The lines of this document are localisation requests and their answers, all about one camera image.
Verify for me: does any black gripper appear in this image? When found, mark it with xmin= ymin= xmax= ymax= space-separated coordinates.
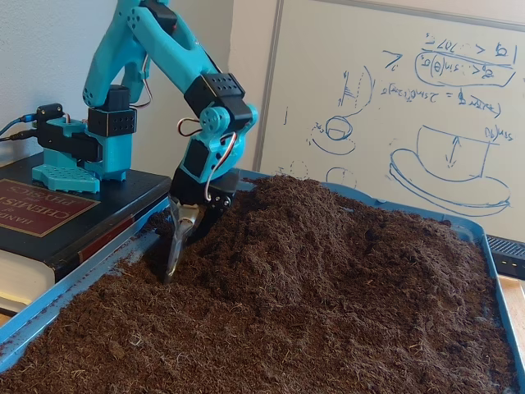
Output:
xmin=168 ymin=166 xmax=241 ymax=244

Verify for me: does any blue plastic tray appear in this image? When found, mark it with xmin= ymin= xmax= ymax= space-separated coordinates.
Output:
xmin=0 ymin=163 xmax=525 ymax=394

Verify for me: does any black servo controller housing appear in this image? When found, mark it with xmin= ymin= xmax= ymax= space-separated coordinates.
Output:
xmin=35 ymin=103 xmax=65 ymax=124

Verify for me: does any blue cable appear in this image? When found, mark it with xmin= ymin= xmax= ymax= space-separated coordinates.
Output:
xmin=0 ymin=114 xmax=38 ymax=139

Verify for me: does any brown soil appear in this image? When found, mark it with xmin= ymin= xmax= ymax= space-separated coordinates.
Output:
xmin=0 ymin=174 xmax=518 ymax=394

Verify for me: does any black chemistry physics handbook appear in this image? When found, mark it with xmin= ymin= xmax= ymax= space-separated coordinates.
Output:
xmin=0 ymin=158 xmax=173 ymax=307

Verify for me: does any whiteboard with blue drawings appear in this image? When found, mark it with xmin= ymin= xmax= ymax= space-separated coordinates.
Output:
xmin=252 ymin=0 xmax=525 ymax=243

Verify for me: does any perforated electronics box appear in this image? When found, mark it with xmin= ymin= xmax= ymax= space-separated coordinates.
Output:
xmin=485 ymin=234 xmax=525 ymax=281

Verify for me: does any silver foil scoop blade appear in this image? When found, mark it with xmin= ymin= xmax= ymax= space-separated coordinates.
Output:
xmin=163 ymin=195 xmax=206 ymax=285

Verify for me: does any black cable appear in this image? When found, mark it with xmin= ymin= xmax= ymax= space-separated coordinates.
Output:
xmin=0 ymin=131 xmax=38 ymax=143

